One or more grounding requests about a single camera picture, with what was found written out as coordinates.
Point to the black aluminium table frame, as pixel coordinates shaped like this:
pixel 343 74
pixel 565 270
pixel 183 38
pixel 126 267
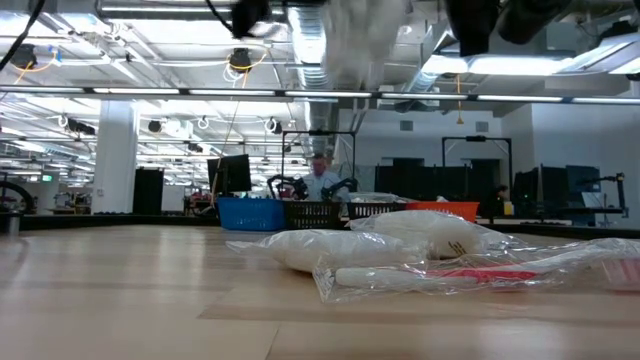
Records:
pixel 100 221

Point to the black partition panel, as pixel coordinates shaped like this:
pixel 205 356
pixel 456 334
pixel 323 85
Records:
pixel 425 182

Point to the printed vanity pack bag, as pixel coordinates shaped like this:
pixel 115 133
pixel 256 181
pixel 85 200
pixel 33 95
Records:
pixel 372 197

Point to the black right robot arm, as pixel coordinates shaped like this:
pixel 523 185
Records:
pixel 530 17

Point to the person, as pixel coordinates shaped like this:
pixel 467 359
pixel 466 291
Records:
pixel 320 185
pixel 497 200

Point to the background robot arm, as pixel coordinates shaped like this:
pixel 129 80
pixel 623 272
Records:
pixel 621 192
pixel 340 186
pixel 287 182

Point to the black background monitor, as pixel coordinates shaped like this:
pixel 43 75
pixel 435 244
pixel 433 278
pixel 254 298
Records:
pixel 230 174

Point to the LED light bar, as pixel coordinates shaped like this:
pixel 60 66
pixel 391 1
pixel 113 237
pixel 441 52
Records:
pixel 430 96

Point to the dark desk monitor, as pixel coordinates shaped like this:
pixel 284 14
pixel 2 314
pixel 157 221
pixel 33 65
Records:
pixel 537 187
pixel 582 179

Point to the orange plastic bin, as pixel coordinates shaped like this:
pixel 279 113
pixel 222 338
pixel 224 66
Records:
pixel 442 209

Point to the white square pillar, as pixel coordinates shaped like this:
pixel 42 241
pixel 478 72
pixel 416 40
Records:
pixel 115 155

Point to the black ceiling device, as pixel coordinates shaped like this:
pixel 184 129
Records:
pixel 241 59

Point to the black cabinet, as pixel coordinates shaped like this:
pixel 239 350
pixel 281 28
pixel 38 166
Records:
pixel 148 190

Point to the bagged red toothbrush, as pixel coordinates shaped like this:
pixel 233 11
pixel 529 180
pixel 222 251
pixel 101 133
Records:
pixel 475 274

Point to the black plastic bin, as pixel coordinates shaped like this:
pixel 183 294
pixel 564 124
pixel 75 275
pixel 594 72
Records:
pixel 312 214
pixel 375 209

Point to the blue plastic bin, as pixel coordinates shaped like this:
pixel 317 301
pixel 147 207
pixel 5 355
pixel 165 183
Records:
pixel 250 214

